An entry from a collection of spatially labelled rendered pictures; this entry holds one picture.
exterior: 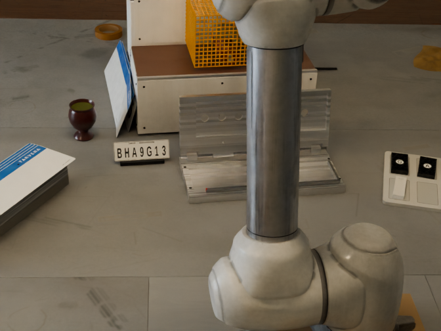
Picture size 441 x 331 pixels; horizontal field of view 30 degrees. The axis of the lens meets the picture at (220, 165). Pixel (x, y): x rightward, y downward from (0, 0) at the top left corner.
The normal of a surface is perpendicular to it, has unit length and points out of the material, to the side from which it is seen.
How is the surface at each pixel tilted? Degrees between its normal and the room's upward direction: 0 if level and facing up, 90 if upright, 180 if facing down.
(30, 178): 0
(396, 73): 0
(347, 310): 88
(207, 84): 90
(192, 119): 79
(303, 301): 65
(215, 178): 0
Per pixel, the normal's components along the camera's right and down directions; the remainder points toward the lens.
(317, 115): 0.18, 0.37
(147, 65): 0.04, -0.84
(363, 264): -0.10, -0.04
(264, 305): 0.12, 0.17
